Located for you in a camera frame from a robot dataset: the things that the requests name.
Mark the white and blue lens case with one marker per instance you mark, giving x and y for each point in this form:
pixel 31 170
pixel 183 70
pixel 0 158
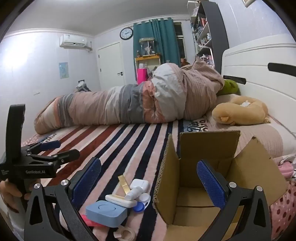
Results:
pixel 145 198

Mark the yellow plush toy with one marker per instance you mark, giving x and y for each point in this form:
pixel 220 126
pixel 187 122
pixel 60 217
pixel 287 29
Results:
pixel 242 109

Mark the round wall clock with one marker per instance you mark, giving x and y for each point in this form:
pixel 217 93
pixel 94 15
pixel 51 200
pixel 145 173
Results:
pixel 126 33

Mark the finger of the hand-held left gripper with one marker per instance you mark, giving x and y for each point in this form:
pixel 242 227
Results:
pixel 67 154
pixel 49 144

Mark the small white bottle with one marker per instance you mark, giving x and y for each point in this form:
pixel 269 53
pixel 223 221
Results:
pixel 133 193

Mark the pink pillow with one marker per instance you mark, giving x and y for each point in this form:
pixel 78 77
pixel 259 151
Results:
pixel 261 136

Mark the white headboard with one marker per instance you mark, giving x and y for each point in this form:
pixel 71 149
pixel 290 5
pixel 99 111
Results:
pixel 254 60

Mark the tall dark shelf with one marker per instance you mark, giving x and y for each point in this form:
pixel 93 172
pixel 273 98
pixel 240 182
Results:
pixel 215 23

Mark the white earbuds case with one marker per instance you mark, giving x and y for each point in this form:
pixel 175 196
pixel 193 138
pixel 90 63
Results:
pixel 140 184

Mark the pink plastic packet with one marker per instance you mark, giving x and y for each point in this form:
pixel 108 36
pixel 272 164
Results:
pixel 89 221

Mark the striped plush blanket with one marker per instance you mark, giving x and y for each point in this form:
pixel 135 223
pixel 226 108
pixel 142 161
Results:
pixel 111 148

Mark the white door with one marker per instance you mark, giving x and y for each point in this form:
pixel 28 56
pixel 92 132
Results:
pixel 111 64

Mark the yellow cabinet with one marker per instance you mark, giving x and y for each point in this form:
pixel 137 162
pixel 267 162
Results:
pixel 148 57

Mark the glass display case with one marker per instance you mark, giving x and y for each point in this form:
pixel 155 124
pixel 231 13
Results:
pixel 147 47

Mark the green plush toy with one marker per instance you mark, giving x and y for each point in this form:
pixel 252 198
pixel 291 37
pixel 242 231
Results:
pixel 229 87

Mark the gold tube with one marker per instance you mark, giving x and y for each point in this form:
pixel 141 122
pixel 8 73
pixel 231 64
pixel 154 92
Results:
pixel 123 184

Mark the teal curtain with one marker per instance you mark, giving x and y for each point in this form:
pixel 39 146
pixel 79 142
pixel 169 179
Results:
pixel 157 41

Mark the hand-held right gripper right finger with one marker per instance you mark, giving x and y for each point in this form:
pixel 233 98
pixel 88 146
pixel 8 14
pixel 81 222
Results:
pixel 210 185

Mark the white air conditioner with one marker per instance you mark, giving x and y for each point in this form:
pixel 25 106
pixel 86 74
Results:
pixel 72 40

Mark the pink bag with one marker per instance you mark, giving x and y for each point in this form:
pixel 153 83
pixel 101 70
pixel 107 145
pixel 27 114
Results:
pixel 142 76

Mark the polka dot sheet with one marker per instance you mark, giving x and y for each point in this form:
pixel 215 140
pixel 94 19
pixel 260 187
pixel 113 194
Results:
pixel 284 208

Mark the pink and grey quilt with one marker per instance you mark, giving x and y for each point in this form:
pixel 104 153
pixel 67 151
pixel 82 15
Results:
pixel 161 97

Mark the pink cloth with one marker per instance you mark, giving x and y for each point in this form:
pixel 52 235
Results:
pixel 285 169

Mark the person's left hand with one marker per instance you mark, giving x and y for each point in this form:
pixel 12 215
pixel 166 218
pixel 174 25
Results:
pixel 10 193

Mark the brown cardboard box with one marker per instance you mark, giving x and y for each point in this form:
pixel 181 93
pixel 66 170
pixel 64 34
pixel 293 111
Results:
pixel 205 148

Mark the clear tape roll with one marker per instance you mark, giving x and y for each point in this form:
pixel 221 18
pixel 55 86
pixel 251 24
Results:
pixel 133 234

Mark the window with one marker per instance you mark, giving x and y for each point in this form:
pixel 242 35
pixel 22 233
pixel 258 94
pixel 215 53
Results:
pixel 180 39

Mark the blue wall poster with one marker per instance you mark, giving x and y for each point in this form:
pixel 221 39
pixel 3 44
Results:
pixel 64 70

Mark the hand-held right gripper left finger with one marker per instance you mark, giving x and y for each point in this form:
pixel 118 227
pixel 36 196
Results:
pixel 86 180

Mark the blue square case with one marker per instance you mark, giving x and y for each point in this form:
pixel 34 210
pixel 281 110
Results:
pixel 104 212

